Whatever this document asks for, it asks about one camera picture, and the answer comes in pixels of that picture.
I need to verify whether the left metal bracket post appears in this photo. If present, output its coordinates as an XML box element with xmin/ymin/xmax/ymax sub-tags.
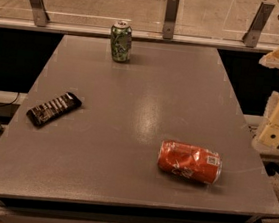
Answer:
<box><xmin>29</xmin><ymin>0</ymin><xmax>49</xmax><ymax>27</ymax></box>

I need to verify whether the crushed orange soda can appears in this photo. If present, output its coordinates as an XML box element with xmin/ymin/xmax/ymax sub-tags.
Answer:
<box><xmin>157</xmin><ymin>140</ymin><xmax>222</xmax><ymax>184</ymax></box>

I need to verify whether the middle metal bracket post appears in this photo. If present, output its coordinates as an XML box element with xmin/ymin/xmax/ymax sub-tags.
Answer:
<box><xmin>162</xmin><ymin>0</ymin><xmax>179</xmax><ymax>40</ymax></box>

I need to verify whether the dark chocolate rxbar wrapper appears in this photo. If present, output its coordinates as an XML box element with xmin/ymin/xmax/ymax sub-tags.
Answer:
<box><xmin>26</xmin><ymin>92</ymin><xmax>82</xmax><ymax>127</ymax></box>

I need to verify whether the metal bracket post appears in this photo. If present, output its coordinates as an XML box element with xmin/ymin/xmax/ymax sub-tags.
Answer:
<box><xmin>162</xmin><ymin>0</ymin><xmax>179</xmax><ymax>40</ymax></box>
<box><xmin>29</xmin><ymin>0</ymin><xmax>49</xmax><ymax>27</ymax></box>
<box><xmin>242</xmin><ymin>2</ymin><xmax>274</xmax><ymax>48</ymax></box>

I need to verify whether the green soda can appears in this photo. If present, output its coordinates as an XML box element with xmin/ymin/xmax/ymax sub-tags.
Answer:
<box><xmin>110</xmin><ymin>20</ymin><xmax>132</xmax><ymax>63</ymax></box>

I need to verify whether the right metal bracket post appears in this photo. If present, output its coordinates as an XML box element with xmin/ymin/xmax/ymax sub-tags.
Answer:
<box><xmin>242</xmin><ymin>2</ymin><xmax>274</xmax><ymax>48</ymax></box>

